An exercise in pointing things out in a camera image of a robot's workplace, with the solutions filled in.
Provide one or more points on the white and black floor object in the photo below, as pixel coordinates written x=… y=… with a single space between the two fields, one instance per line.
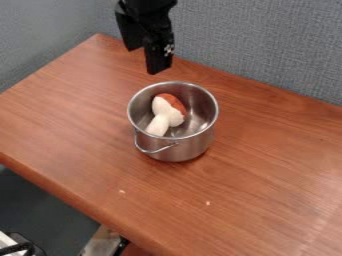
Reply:
x=16 y=245

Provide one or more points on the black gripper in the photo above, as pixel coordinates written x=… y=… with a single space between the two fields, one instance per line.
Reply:
x=147 y=17

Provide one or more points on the stainless steel pot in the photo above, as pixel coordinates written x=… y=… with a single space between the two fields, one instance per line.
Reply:
x=187 y=141

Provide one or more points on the white toy mushroom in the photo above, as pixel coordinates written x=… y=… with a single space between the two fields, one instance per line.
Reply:
x=168 y=114

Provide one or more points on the table leg bracket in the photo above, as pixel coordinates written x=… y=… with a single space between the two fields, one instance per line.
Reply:
x=105 y=243

